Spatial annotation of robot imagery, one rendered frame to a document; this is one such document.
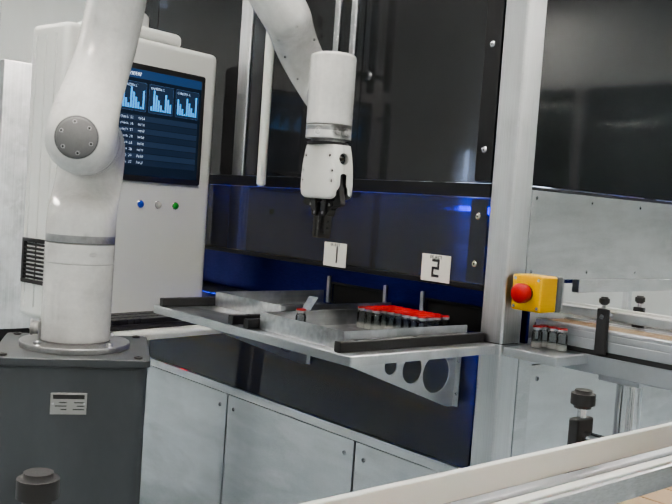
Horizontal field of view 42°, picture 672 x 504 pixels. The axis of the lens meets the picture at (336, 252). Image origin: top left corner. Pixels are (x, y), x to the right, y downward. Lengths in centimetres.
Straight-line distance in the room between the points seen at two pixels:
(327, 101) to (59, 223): 51
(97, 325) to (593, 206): 111
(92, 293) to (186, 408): 125
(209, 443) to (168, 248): 61
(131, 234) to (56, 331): 86
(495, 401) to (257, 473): 88
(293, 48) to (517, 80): 47
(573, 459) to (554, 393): 130
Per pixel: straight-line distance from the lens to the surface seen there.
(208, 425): 268
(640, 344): 178
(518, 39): 185
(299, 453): 233
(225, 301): 210
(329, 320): 190
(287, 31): 160
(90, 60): 157
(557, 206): 193
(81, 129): 151
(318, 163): 159
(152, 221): 244
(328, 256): 220
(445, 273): 191
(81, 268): 156
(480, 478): 63
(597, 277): 208
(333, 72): 158
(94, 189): 163
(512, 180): 181
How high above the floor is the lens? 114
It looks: 3 degrees down
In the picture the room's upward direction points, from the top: 4 degrees clockwise
